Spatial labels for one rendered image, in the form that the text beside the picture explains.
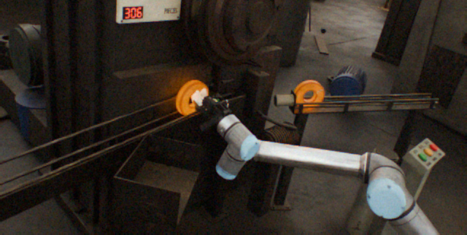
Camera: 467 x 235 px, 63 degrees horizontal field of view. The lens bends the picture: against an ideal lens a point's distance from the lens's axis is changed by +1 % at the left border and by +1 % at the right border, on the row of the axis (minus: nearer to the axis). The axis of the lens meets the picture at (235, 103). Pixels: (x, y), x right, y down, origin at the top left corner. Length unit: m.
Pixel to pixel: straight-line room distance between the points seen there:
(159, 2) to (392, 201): 1.04
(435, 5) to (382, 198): 2.91
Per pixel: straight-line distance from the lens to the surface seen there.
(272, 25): 1.61
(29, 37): 2.52
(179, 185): 1.35
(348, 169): 1.50
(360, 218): 2.23
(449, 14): 4.01
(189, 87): 1.55
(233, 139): 1.42
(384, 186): 1.34
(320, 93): 1.97
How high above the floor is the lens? 1.45
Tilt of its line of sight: 26 degrees down
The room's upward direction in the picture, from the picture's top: 10 degrees clockwise
